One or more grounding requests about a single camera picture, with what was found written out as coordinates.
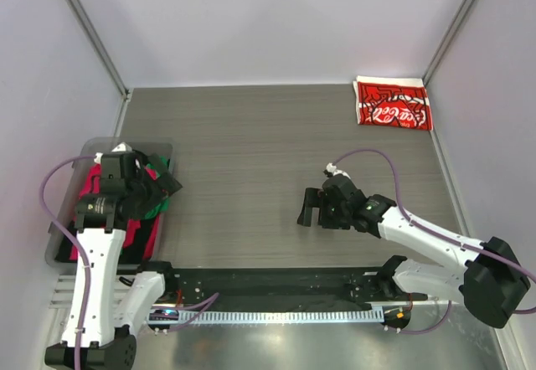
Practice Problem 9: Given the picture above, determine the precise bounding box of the pink t shirt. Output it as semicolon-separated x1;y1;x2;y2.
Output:
69;164;164;262

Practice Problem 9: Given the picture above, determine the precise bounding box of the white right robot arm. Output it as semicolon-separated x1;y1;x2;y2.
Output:
297;174;530;329

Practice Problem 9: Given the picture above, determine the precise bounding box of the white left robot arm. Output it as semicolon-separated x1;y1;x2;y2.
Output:
44;149;182;369

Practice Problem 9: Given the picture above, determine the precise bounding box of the clear plastic bin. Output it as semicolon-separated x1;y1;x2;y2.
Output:
44;136;177;275

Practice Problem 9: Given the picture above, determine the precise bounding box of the green t shirt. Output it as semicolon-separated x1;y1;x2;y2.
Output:
140;154;182;219

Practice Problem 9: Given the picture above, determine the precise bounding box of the folded red coca-cola t shirt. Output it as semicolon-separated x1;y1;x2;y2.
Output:
353;75;434;131

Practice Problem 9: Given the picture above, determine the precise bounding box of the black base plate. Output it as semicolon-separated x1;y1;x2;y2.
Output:
129;260;424;311

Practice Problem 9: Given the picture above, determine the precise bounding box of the aluminium frame rail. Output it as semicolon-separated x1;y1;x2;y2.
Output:
49;275;130;309

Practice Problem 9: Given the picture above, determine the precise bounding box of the slotted cable duct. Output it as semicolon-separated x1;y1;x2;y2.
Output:
146;307;385;327

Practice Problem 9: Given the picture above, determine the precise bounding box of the left corner aluminium post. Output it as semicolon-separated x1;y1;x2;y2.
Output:
66;0;129;100

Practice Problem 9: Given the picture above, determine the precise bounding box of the corner aluminium post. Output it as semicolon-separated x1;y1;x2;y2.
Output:
422;0;478;86
66;0;129;100

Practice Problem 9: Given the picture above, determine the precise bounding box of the right corner aluminium post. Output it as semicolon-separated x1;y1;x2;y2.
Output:
422;0;478;86

